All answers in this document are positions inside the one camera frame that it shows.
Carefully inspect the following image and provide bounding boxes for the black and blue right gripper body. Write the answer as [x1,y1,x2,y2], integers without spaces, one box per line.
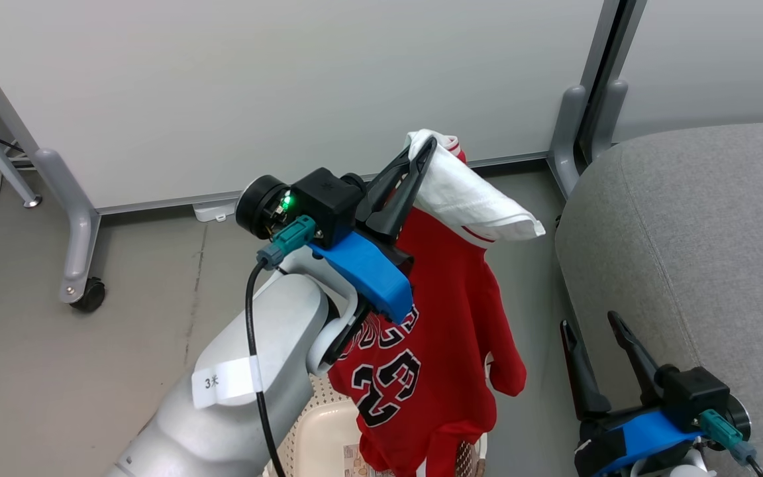
[574,366,752,477]

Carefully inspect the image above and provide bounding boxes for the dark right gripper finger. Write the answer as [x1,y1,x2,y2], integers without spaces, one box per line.
[607,310,666,406]
[559,320,613,419]

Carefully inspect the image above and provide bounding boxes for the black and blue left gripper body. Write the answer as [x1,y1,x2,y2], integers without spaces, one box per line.
[234,168,417,325]

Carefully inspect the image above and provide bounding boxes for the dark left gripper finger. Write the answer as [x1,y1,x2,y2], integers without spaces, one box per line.
[370,136,438,244]
[355,146,417,225]

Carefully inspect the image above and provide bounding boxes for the red basketball jersey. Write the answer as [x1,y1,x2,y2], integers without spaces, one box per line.
[327,132,528,477]

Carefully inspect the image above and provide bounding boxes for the cream perforated laundry basket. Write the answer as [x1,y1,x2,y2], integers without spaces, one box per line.
[262,374,488,477]

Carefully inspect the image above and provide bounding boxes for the large white partition panel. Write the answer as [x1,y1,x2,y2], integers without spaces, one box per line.
[0,0,604,211]

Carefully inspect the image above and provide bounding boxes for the grey fabric sofa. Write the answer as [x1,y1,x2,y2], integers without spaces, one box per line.
[554,121,763,477]

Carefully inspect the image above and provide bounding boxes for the white tape label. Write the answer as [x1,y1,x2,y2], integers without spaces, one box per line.
[191,356,263,409]

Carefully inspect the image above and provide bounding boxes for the paper label sticker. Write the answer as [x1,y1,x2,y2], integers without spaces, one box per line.
[344,445,374,477]

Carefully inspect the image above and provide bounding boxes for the grey partition leg with caster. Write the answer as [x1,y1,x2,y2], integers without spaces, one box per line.
[0,23,101,304]

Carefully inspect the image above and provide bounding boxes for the black caster wheel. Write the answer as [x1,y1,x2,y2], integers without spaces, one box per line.
[70,277,107,313]

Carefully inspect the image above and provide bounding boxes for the narrow white partition panel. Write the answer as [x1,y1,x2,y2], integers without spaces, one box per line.
[613,0,763,142]

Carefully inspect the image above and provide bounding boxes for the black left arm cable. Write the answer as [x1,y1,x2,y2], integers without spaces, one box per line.
[246,260,287,477]

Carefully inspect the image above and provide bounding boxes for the grey partition post foot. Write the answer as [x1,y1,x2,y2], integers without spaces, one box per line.
[590,0,647,164]
[549,0,621,199]

